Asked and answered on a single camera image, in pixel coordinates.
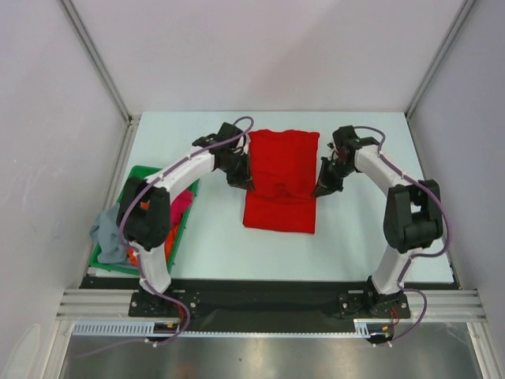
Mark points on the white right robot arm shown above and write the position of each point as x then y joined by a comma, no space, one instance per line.
413,218

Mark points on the grey blue t shirt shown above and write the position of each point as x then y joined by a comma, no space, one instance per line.
104,233

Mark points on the right aluminium corner post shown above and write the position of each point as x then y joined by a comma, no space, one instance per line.
453,32

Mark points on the magenta t shirt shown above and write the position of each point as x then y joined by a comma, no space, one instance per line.
180,205

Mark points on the left aluminium corner post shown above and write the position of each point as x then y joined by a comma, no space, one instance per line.
85,39

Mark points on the aluminium frame rail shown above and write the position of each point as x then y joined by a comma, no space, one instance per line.
101,304

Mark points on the orange t shirt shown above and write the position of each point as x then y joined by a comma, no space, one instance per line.
168,244

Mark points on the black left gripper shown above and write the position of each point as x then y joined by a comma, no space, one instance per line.
244,178

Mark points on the red t shirt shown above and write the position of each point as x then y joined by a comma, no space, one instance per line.
284,168

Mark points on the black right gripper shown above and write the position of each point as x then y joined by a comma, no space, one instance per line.
331,174

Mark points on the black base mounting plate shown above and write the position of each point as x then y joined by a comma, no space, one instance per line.
261,306

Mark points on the aluminium corner post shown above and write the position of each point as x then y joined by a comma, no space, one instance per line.
453,32
85,39

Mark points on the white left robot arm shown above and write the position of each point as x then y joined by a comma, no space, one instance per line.
143,230

